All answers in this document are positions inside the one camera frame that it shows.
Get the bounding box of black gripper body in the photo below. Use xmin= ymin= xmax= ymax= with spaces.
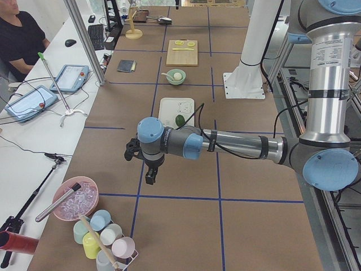
xmin=124 ymin=138 xmax=165 ymax=172

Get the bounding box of white spoon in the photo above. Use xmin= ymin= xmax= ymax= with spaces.
xmin=161 ymin=73 xmax=174 ymax=81

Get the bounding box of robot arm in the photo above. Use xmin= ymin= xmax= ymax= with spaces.
xmin=124 ymin=1 xmax=360 ymax=191

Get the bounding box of pink bowl with ice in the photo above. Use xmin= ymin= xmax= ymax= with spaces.
xmin=53 ymin=176 xmax=99 ymax=221

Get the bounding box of mint green bowl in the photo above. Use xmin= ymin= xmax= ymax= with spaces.
xmin=167 ymin=69 xmax=186 ymax=85

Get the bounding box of green lime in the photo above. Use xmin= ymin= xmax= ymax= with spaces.
xmin=175 ymin=114 xmax=186 ymax=128

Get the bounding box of white bear tray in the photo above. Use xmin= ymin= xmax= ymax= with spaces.
xmin=158 ymin=98 xmax=195 ymax=129

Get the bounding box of light blue cup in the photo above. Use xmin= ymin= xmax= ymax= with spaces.
xmin=90 ymin=209 xmax=111 ymax=231

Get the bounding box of metal ice scoop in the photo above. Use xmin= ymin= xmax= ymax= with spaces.
xmin=35 ymin=182 xmax=81 ymax=222

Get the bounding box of white cup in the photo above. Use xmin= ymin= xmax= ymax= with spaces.
xmin=100 ymin=224 xmax=122 ymax=246

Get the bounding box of metal pole white stand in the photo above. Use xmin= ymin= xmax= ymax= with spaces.
xmin=38 ymin=52 xmax=88 ymax=128

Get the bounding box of pink cup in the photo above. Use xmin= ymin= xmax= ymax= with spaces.
xmin=111 ymin=237 xmax=135 ymax=259

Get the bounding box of yellow cup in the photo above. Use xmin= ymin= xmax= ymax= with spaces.
xmin=82 ymin=232 xmax=101 ymax=260

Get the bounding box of pale green cup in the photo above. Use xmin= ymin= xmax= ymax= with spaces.
xmin=73 ymin=220 xmax=89 ymax=244

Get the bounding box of blue teach pendant tablet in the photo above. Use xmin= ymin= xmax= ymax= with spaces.
xmin=5 ymin=85 xmax=58 ymax=123
xmin=55 ymin=64 xmax=90 ymax=93

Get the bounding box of grey cup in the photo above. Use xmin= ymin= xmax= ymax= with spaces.
xmin=96 ymin=250 xmax=115 ymax=271

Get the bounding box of wooden cutting board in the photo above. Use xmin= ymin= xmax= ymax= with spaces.
xmin=166 ymin=40 xmax=199 ymax=67

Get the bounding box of yellow plastic knife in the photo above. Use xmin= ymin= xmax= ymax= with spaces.
xmin=172 ymin=47 xmax=194 ymax=51

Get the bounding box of wooden banana stand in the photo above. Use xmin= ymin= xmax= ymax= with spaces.
xmin=125 ymin=3 xmax=143 ymax=40

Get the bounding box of black keyboard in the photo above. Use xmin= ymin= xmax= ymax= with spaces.
xmin=87 ymin=24 xmax=104 ymax=51

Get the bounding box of black computer mouse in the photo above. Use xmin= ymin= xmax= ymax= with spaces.
xmin=64 ymin=39 xmax=77 ymax=47

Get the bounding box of black tripod stick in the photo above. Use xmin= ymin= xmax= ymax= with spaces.
xmin=0 ymin=152 xmax=67 ymax=268

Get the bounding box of seated person black shirt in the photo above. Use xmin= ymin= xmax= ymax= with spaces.
xmin=1 ymin=1 xmax=50 ymax=82

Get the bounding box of red cylinder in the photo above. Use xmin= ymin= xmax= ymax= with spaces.
xmin=1 ymin=231 xmax=39 ymax=255

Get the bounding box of white wire cup rack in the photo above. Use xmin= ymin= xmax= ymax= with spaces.
xmin=112 ymin=232 xmax=139 ymax=270

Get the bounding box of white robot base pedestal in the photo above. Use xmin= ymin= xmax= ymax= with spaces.
xmin=223 ymin=0 xmax=283 ymax=99

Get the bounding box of aluminium frame post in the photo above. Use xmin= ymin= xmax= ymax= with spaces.
xmin=64 ymin=0 xmax=105 ymax=86

